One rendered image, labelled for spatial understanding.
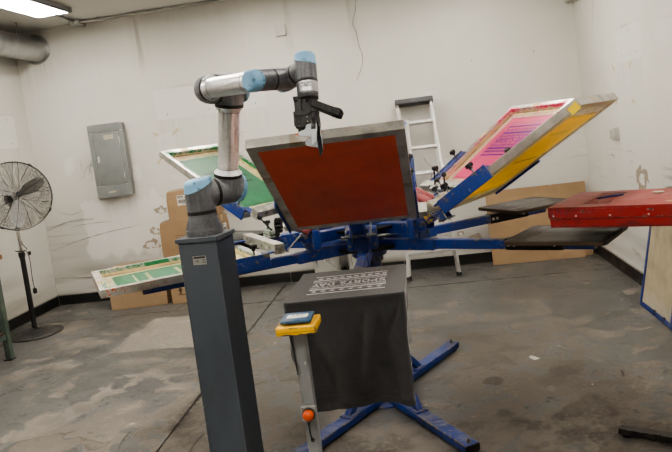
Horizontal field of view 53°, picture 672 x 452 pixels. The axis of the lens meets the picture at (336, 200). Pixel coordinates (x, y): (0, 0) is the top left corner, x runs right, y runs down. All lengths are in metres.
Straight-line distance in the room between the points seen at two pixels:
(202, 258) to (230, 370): 0.47
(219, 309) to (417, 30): 4.81
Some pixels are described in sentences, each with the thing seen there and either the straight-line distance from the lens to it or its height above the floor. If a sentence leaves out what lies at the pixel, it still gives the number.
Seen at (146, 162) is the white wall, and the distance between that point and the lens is 7.59.
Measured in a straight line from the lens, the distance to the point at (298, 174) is 2.69.
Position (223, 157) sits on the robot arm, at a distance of 2.81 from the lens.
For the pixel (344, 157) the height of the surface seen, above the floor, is 1.45.
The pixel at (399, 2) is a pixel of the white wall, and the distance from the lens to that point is 7.13.
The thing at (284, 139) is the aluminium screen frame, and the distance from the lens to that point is 2.49.
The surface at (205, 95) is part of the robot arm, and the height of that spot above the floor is 1.74.
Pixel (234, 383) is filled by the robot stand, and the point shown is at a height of 0.60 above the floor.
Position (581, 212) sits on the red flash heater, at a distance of 3.03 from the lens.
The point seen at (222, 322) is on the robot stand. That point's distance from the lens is 2.80.
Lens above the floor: 1.56
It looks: 6 degrees down
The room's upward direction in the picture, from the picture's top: 7 degrees counter-clockwise
